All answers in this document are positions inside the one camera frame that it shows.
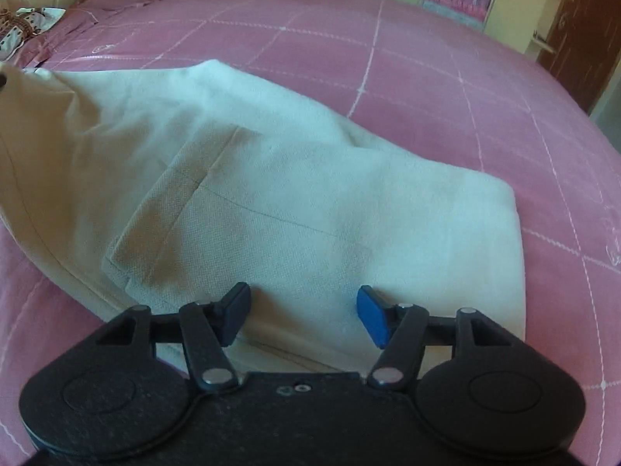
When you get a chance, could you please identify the bed with pink checked sheet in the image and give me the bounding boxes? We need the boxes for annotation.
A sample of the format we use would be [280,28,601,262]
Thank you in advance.
[0,0,621,462]

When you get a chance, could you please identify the brown wooden door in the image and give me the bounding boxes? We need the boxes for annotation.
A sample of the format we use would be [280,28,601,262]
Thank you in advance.
[536,0,621,115]

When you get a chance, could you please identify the white brown patterned pillow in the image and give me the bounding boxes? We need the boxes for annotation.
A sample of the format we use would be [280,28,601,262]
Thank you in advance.
[0,6,66,61]

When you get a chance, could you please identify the white pants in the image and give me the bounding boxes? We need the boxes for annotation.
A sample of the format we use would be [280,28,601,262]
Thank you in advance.
[0,59,527,374]

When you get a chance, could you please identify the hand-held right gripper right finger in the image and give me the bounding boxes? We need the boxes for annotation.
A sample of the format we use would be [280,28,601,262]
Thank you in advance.
[356,285,517,390]

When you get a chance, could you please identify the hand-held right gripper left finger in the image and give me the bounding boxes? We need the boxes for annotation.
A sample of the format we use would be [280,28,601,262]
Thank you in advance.
[94,282,252,393]

